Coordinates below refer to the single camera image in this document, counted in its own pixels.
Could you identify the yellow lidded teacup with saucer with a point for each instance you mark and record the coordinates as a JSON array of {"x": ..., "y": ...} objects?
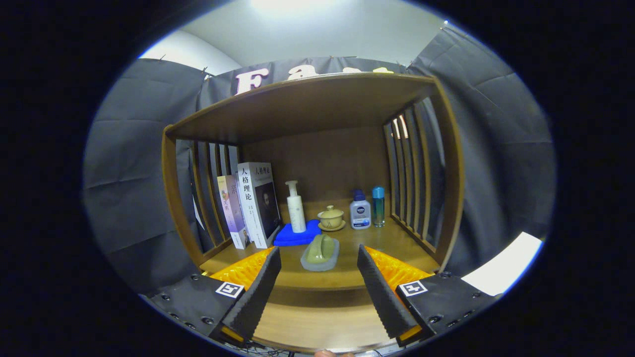
[{"x": 331, "y": 218}]

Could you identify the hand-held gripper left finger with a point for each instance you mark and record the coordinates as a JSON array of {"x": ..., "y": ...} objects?
[{"x": 255, "y": 297}]

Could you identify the wooden drawer with black knob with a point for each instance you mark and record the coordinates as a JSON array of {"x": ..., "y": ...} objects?
[{"x": 317, "y": 325}]

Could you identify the white pump bottle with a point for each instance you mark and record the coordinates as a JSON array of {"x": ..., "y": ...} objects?
[{"x": 296, "y": 213}]

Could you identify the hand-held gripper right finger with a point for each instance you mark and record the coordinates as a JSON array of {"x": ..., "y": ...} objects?
[{"x": 382, "y": 297}]

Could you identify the green soap with grey dish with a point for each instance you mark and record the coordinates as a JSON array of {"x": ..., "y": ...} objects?
[{"x": 320, "y": 250}]

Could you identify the brown wooden cabinet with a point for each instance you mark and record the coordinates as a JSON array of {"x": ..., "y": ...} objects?
[{"x": 327, "y": 158}]

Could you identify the purple book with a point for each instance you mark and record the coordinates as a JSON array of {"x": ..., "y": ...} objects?
[{"x": 230, "y": 213}]

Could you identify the white lotion bottle blue cap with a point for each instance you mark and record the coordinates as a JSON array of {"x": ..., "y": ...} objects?
[{"x": 360, "y": 215}]

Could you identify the teal clear bottle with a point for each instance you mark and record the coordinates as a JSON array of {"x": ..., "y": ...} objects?
[{"x": 378, "y": 210}]

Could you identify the thick white book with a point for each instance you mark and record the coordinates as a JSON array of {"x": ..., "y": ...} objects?
[{"x": 250, "y": 208}]

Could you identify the blue folded cloth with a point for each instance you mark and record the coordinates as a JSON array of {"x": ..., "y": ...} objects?
[{"x": 287, "y": 238}]

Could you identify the wooden countertop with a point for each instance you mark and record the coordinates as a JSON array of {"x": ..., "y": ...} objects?
[{"x": 347, "y": 267}]

